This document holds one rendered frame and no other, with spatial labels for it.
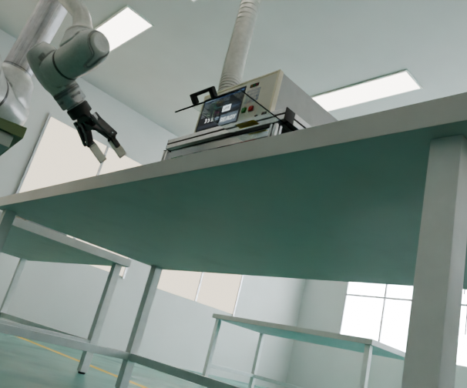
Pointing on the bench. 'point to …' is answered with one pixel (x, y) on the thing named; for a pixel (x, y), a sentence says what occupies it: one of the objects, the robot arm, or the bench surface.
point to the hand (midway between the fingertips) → (111, 155)
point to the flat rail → (220, 143)
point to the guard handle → (203, 93)
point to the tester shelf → (230, 132)
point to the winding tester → (281, 98)
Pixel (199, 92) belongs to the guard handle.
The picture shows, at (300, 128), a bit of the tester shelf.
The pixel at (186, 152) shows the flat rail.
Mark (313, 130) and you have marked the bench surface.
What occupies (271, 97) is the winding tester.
